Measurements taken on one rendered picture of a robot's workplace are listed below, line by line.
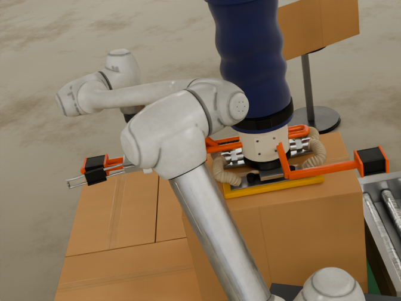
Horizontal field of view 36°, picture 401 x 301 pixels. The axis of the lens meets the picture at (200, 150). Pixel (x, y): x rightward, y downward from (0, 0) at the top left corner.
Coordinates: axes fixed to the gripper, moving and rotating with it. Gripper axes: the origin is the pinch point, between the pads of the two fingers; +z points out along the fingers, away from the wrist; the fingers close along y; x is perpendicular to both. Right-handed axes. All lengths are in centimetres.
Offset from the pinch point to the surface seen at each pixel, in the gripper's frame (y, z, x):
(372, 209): 19, 52, -82
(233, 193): -13.1, 10.7, -28.3
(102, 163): -2.0, -3.0, 15.3
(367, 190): 32, 51, -83
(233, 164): 0.2, 7.6, -29.3
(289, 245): -20, 31, -44
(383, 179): 33, 48, -90
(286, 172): -24, -1, -46
